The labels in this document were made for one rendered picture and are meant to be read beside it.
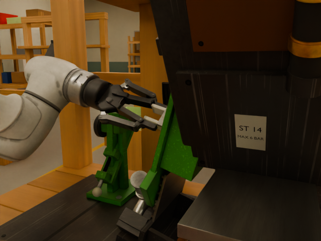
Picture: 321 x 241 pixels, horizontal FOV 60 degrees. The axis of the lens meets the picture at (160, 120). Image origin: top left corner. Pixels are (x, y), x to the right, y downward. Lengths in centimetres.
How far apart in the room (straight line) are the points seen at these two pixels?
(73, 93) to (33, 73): 13
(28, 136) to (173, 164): 36
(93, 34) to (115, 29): 106
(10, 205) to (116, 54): 1107
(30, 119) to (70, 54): 47
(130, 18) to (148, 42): 1078
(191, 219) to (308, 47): 23
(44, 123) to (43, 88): 9
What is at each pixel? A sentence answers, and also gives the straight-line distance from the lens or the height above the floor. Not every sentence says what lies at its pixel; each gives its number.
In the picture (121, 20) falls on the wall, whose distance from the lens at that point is 1188.
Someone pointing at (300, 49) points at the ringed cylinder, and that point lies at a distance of 32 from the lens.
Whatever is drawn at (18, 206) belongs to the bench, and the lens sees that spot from 101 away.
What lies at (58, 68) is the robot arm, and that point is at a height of 130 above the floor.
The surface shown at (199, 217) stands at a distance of 38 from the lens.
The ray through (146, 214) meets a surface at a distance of 66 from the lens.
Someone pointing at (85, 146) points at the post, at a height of 97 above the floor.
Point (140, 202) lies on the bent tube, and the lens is 67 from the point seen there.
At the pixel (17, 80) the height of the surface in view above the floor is 92.
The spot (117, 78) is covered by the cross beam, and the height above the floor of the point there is 125.
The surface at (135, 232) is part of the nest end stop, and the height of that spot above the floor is 96.
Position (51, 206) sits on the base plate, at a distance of 92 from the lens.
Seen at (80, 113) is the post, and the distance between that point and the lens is 117.
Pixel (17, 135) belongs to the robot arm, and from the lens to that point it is 73.
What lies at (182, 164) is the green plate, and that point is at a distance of 54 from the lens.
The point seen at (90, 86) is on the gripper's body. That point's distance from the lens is 70.
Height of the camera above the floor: 132
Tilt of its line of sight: 12 degrees down
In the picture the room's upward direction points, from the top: straight up
